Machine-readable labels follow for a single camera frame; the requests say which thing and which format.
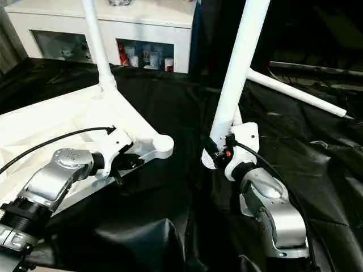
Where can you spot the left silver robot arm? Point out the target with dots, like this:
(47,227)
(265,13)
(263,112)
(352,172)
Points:
(57,175)

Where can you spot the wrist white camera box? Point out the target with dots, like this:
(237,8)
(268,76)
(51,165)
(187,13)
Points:
(247,141)
(116,150)

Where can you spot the grey curtain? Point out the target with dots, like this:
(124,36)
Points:
(8,51)

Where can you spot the small white jar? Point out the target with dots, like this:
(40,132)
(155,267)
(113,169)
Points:
(168,65)

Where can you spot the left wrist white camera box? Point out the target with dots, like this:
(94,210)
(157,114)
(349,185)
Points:
(116,150)

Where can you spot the white glass-door cabinet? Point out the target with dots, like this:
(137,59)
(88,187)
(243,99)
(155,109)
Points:
(142,17)

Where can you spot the black plastic mat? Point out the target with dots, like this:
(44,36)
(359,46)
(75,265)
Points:
(170,215)

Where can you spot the white plastic table top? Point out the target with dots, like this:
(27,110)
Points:
(57,124)

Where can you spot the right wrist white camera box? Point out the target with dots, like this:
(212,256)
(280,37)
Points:
(247,141)

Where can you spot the small red bottle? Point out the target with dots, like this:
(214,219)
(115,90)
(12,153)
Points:
(123,54)

